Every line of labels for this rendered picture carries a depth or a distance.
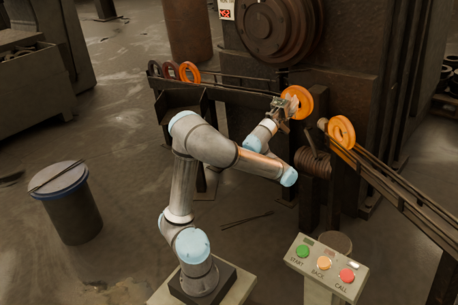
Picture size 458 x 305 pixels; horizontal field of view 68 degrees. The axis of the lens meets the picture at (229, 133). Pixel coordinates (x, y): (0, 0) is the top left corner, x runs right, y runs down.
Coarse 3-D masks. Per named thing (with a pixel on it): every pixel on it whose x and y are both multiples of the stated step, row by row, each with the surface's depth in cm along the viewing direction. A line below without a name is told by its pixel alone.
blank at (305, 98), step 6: (288, 90) 150; (294, 90) 147; (300, 90) 146; (306, 90) 147; (282, 96) 153; (300, 96) 147; (306, 96) 145; (306, 102) 146; (312, 102) 147; (300, 108) 150; (306, 108) 148; (312, 108) 148; (300, 114) 151; (306, 114) 149
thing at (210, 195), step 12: (168, 96) 209; (180, 96) 208; (192, 96) 207; (204, 96) 199; (156, 108) 193; (168, 108) 214; (180, 108) 211; (192, 108) 207; (204, 108) 198; (168, 120) 200; (204, 180) 229; (216, 180) 240; (204, 192) 230
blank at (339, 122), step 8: (336, 120) 147; (344, 120) 143; (328, 128) 154; (336, 128) 150; (344, 128) 142; (352, 128) 141; (336, 136) 151; (344, 136) 144; (352, 136) 141; (344, 144) 145; (352, 144) 143
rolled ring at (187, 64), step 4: (184, 64) 227; (188, 64) 224; (192, 64) 224; (180, 68) 232; (184, 68) 231; (192, 68) 223; (196, 68) 224; (180, 72) 234; (184, 72) 235; (192, 72) 225; (196, 72) 223; (180, 76) 236; (184, 76) 235; (196, 76) 224; (184, 80) 235; (188, 80) 236; (196, 80) 226; (200, 80) 228
